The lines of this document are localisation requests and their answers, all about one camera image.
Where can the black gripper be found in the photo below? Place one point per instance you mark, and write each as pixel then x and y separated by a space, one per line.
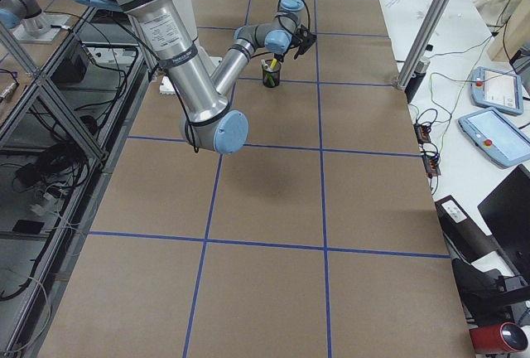
pixel 282 54

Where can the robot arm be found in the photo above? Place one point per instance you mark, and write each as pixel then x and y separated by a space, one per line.
pixel 13 12
pixel 168 28

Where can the black mesh pen cup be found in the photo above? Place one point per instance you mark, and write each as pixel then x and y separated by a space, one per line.
pixel 271 73

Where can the brown paper table cover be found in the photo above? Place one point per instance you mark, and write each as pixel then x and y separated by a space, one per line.
pixel 319 238

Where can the teach pendant far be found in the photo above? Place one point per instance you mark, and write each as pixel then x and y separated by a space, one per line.
pixel 502 90

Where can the teach pendant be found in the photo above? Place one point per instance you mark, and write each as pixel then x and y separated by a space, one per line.
pixel 495 136
pixel 502 90

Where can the teach pendant near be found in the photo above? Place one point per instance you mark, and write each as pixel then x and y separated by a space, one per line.
pixel 495 136

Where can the black laptop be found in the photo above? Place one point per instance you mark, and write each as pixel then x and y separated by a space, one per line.
pixel 505 211

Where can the red cylinder bottle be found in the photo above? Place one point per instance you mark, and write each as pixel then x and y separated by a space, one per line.
pixel 499 338

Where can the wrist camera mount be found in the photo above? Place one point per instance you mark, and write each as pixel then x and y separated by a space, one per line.
pixel 303 41

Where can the aluminium frame post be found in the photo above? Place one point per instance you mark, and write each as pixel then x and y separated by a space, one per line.
pixel 426 30

